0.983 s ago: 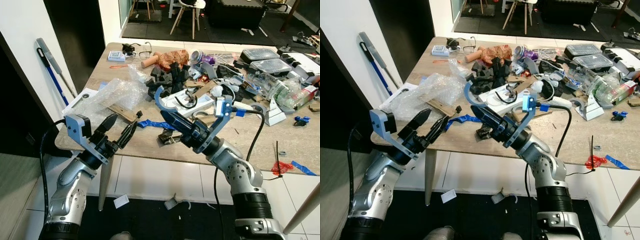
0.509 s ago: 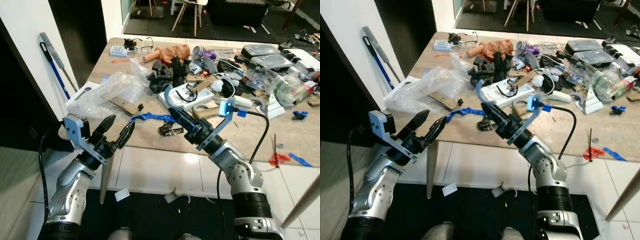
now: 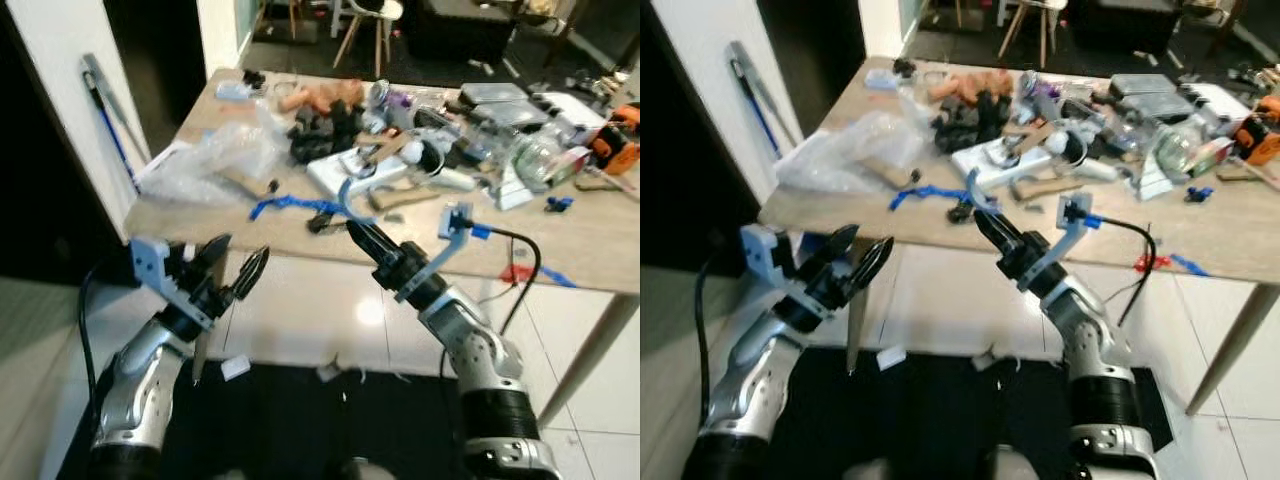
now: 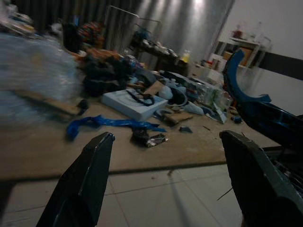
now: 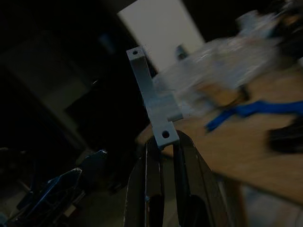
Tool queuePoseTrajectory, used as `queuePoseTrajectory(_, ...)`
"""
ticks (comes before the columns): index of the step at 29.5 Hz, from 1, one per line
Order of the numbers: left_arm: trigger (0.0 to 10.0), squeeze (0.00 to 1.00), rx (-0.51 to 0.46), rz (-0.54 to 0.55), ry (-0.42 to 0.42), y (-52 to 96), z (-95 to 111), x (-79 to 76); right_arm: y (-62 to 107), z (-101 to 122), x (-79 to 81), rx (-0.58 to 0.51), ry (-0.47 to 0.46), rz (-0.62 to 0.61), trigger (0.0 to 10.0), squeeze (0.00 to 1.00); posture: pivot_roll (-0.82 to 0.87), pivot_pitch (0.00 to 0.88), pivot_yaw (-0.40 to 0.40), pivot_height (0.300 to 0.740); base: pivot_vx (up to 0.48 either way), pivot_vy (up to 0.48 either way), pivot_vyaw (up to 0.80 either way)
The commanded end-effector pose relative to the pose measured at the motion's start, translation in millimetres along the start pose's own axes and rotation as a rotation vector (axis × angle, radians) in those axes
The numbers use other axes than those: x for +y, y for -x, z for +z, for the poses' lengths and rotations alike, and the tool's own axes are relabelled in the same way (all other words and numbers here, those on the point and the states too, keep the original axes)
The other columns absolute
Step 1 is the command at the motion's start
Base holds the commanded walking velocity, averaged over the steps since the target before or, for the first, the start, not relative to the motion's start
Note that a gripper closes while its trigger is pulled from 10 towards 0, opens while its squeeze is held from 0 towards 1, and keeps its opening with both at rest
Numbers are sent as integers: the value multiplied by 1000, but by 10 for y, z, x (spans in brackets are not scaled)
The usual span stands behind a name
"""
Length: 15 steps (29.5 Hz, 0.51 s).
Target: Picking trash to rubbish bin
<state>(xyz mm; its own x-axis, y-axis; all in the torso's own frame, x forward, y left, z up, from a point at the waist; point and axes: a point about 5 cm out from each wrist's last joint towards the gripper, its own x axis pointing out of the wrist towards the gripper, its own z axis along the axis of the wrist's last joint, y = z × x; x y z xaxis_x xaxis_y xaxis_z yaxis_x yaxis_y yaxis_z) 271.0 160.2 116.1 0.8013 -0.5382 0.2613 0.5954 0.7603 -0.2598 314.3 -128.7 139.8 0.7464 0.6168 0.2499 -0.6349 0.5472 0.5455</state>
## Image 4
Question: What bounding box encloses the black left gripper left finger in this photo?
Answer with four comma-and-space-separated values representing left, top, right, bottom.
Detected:
35, 131, 116, 227

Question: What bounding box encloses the dark clothes pile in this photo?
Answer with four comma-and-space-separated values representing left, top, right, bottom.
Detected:
81, 50, 134, 98

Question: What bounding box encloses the brown cardboard piece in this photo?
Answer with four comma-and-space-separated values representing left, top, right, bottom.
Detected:
163, 112, 194, 125

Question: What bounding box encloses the black strap loop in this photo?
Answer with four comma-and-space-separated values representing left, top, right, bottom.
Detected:
126, 89, 156, 107

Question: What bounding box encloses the white triangular packaging piece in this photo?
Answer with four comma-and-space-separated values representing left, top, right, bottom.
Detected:
205, 101, 228, 124

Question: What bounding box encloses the white shelf unit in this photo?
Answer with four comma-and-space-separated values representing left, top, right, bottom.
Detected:
210, 35, 271, 79

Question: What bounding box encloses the clear bubble wrap sheet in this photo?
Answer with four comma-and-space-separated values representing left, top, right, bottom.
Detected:
0, 32, 79, 124

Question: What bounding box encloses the black office chair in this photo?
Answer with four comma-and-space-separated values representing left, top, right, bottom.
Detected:
60, 22, 80, 54

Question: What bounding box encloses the flat wooden board piece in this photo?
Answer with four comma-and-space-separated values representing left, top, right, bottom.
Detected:
23, 94, 81, 117

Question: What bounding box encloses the black crumpled wrapper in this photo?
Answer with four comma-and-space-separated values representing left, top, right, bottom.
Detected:
130, 128, 169, 148

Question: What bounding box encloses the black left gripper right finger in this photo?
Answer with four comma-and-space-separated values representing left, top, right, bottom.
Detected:
219, 130, 303, 227

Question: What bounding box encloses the dark cluttered side table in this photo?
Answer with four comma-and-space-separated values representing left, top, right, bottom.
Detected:
132, 39, 188, 72

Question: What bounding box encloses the yellow liquid bottle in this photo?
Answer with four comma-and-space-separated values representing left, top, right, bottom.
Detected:
180, 50, 191, 63

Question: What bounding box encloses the white flat box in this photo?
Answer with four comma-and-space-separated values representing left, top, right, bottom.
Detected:
101, 89, 169, 121

